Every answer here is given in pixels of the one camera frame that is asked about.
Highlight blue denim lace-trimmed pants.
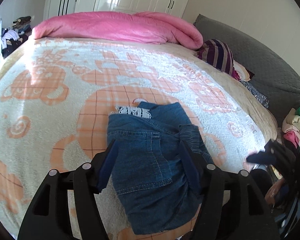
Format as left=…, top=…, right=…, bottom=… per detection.
left=107, top=102, right=212, bottom=235

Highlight right hand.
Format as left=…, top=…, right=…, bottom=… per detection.
left=264, top=178, right=285, bottom=208

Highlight folded clothes stack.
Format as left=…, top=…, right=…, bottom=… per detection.
left=282, top=107, right=300, bottom=150

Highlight tan bed sheet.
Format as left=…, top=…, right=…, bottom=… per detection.
left=165, top=42, right=278, bottom=143

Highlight blue patterned cloth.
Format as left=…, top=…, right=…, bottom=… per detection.
left=240, top=80, right=269, bottom=108

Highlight grey padded headboard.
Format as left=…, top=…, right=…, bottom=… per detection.
left=194, top=14, right=300, bottom=125

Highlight cream pillow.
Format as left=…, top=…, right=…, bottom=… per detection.
left=234, top=61, right=255, bottom=82

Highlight striped purple pillow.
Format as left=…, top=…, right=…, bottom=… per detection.
left=197, top=39, right=240, bottom=81

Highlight cream orange patterned blanket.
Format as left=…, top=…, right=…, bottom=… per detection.
left=0, top=38, right=266, bottom=237

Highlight pink quilt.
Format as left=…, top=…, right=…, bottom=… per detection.
left=32, top=11, right=204, bottom=50

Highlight clothes pile on floor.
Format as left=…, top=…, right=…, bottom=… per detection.
left=1, top=16, right=32, bottom=59

